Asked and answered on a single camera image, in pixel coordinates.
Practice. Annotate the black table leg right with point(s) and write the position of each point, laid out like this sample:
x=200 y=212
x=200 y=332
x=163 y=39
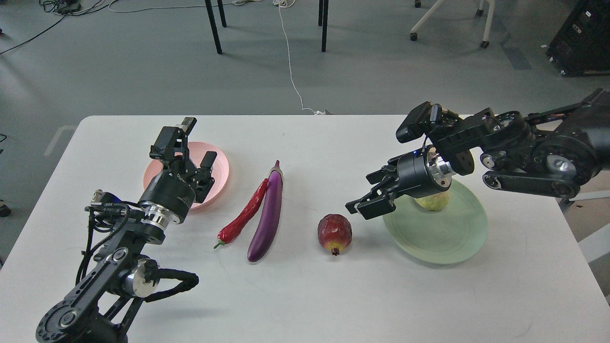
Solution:
x=324 y=26

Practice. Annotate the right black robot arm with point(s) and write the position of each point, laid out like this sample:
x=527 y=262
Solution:
x=549 y=153

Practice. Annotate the green plate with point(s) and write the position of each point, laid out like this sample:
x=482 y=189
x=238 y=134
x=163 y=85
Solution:
x=452 y=235

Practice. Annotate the green-pink custard apple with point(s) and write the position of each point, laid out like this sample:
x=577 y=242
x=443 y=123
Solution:
x=435 y=202

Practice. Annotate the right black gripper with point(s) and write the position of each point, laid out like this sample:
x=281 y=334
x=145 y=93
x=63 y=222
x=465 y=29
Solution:
x=416 y=174

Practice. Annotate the purple eggplant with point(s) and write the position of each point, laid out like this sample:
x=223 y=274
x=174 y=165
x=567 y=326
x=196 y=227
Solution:
x=270 y=216

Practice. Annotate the pink plate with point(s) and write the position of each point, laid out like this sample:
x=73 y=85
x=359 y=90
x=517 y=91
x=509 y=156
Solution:
x=197 y=151

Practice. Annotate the white chair base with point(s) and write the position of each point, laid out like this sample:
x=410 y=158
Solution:
x=484 y=15

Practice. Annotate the black table leg rear-left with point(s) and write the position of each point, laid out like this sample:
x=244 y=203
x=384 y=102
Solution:
x=222 y=14

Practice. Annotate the black equipment case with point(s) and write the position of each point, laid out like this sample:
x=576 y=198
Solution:
x=582 y=45

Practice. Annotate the red chili pepper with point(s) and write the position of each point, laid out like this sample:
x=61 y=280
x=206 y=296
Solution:
x=232 y=230

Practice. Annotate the red pomegranate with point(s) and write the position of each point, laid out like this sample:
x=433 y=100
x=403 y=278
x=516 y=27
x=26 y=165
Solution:
x=334 y=233

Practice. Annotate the black table leg left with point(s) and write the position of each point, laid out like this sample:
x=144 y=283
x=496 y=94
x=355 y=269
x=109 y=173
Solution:
x=214 y=30

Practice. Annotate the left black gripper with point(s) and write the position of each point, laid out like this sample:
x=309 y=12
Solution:
x=179 y=184

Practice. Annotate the black table leg rear-right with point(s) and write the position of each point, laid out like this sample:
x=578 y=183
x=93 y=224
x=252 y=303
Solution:
x=320 y=13

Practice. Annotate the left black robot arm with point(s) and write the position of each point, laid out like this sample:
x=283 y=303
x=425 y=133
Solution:
x=114 y=277

